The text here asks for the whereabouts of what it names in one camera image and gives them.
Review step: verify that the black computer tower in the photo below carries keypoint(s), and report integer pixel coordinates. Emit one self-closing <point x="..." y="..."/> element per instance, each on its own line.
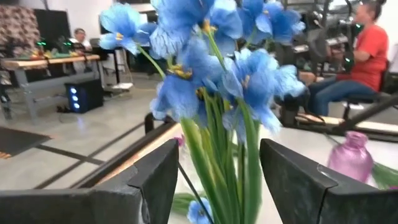
<point x="87" y="96"/>

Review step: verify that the purple artificial flower bunch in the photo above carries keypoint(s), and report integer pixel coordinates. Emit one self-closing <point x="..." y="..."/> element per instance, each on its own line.
<point x="385" y="175"/>

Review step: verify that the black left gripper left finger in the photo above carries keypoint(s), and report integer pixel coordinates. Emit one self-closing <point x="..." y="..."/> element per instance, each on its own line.
<point x="77" y="208"/>

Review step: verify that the blue artificial flower bunch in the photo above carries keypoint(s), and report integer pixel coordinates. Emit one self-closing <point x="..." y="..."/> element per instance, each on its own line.
<point x="197" y="213"/>
<point x="183" y="96"/>

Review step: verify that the brown patterned cloth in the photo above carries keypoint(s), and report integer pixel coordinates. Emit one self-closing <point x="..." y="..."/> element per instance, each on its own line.
<point x="15" y="28"/>

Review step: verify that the black screen panel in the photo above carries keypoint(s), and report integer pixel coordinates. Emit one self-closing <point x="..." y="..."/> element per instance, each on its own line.
<point x="53" y="26"/>

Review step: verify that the wooden top workbench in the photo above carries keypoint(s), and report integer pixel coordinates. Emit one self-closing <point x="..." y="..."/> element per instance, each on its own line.
<point x="37" y="63"/>

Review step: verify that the black striped floor mat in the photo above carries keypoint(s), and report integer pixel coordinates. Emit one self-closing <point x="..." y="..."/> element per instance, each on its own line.
<point x="18" y="140"/>

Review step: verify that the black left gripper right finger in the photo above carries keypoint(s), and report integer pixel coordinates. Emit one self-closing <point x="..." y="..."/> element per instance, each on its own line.
<point x="311" y="199"/>

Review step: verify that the black office chair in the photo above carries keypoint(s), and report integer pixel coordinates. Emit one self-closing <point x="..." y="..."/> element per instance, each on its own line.
<point x="363" y="99"/>

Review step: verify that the black metal table frame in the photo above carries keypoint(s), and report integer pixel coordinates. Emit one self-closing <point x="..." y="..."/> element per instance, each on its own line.
<point x="124" y="155"/>

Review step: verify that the person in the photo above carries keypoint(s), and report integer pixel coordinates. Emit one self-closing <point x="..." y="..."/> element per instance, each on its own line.
<point x="370" y="53"/>
<point x="80" y="37"/>

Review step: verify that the pink glass vase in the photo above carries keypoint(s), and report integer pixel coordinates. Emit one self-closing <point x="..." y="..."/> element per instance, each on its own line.
<point x="351" y="161"/>

